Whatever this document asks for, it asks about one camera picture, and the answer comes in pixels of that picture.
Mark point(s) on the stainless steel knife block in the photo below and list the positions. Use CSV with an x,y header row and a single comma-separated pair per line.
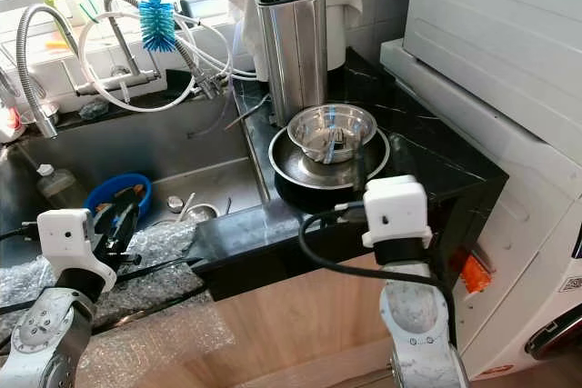
x,y
293,56

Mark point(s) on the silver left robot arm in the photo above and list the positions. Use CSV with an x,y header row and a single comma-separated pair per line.
x,y
45,333

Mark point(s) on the wooden base cabinet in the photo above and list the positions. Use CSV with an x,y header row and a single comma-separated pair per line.
x,y
309,315

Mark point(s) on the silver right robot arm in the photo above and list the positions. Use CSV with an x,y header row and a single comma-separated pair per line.
x,y
418,324

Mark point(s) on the small steel dish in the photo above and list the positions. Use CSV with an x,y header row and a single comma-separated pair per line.
x,y
200,213

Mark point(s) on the small steel sink strainer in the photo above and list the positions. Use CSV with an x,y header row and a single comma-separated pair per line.
x,y
175,203

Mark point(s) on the chrome flexible gooseneck faucet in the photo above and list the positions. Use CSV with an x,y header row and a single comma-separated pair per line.
x,y
25,65

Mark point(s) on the blue bristle bottle brush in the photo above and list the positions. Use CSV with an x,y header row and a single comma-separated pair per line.
x,y
158,24

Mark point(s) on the chrome spring neck faucet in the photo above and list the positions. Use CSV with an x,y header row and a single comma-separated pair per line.
x,y
123,47

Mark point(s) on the white ribbed panel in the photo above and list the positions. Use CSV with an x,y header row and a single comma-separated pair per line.
x,y
491,34

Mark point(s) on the white washing machine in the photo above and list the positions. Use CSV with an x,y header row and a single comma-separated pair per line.
x,y
527,224

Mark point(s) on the thin brown chopstick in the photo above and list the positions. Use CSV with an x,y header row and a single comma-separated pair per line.
x,y
245,113

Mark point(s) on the blue plastic bowl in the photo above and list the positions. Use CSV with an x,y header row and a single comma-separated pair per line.
x,y
100,190

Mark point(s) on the shiny steel bowl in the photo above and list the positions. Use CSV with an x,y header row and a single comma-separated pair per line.
x,y
355,124

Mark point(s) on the dark metal utensil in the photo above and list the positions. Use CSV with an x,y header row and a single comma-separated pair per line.
x,y
229,206

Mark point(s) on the orange plastic clip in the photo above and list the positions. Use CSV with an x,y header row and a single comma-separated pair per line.
x,y
471,272

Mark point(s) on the orange plastic utensil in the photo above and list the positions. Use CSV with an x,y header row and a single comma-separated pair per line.
x,y
59,43

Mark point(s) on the dark grey plastic clip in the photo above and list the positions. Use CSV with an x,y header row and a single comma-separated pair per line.
x,y
187,9

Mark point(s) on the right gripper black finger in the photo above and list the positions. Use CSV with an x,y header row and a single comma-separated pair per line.
x,y
362,164

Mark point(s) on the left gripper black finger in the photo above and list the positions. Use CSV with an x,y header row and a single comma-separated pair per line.
x,y
111,202
130,204

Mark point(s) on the white red detergent bottle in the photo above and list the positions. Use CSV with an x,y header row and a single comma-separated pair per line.
x,y
11,115

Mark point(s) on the clear plastic bottle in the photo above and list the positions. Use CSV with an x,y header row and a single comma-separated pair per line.
x,y
56,188

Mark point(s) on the clear bubble wrap sheet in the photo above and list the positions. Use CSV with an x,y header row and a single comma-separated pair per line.
x,y
173,243

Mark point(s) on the grey blue scouring pad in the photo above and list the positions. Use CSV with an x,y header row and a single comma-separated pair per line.
x,y
93,111

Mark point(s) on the steel spoon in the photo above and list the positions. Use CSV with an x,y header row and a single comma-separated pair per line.
x,y
191,204

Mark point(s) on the large steel plate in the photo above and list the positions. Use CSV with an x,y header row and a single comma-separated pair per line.
x,y
282,161

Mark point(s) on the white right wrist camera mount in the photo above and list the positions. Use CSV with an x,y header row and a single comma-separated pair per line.
x,y
396,211

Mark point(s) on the stainless steel sink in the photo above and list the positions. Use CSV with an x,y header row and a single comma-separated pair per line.
x,y
200,156

